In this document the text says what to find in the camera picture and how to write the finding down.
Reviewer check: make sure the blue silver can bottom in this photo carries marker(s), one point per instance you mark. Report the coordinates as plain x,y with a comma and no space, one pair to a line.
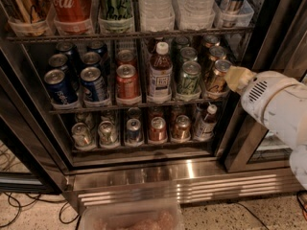
134,132

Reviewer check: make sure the front left blue pepsi can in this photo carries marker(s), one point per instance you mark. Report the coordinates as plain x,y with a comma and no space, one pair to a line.
63,96

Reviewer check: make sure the tea bottle bottom shelf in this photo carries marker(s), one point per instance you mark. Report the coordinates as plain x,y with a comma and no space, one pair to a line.
205,121

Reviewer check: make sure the brown tea bottle middle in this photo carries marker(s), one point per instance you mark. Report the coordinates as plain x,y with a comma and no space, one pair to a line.
160,74

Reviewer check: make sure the stainless steel fridge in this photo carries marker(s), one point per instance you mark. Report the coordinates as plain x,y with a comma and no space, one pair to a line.
188,170

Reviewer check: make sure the red cola can top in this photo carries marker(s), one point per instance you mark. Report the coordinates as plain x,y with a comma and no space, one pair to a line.
72,16

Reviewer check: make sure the front gold can middle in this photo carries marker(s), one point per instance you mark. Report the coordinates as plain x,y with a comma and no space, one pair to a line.
215,84

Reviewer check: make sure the glass fridge door right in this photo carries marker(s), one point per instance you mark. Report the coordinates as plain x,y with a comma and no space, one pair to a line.
278,43

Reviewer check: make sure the clear water bottle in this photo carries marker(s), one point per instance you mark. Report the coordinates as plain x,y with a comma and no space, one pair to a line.
156,15
194,14

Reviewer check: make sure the front green can middle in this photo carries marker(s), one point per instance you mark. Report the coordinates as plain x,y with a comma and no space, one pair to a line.
188,82

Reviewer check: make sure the green can top shelf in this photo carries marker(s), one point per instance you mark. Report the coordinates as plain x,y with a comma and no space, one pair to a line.
116,15

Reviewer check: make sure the gold can top shelf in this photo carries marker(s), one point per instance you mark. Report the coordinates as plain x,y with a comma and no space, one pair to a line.
28,17

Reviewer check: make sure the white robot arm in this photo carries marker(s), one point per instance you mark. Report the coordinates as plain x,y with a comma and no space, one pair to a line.
278,103

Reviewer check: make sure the middle left pepsi can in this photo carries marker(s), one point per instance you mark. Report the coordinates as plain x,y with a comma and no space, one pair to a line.
62,62

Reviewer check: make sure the red soda can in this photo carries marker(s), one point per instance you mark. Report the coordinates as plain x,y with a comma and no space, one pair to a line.
126,57
127,85

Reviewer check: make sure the rear red soda can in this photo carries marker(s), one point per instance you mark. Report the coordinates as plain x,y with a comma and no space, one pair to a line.
126,57

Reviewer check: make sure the blue pepsi can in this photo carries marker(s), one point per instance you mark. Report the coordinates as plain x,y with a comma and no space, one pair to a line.
95,92
63,96

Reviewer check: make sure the red can bottom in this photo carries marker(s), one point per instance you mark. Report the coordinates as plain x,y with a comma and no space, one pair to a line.
158,131

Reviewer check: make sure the silver can bottom left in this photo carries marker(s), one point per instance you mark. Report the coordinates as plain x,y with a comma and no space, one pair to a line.
83,139

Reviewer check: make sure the middle right pepsi can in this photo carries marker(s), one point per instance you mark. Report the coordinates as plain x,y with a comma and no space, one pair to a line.
93,59

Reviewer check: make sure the copper can bottom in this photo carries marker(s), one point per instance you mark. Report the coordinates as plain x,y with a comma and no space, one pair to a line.
181,128

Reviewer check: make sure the clear plastic bin floor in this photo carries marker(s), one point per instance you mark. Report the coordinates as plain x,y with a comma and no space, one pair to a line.
150,214

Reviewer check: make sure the front red soda can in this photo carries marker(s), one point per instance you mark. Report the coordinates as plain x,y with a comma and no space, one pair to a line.
127,85

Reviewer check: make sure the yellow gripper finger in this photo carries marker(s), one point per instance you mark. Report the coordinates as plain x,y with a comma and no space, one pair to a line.
237,78

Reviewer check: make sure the front right blue pepsi can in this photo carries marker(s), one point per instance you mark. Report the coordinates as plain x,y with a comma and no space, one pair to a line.
95,92

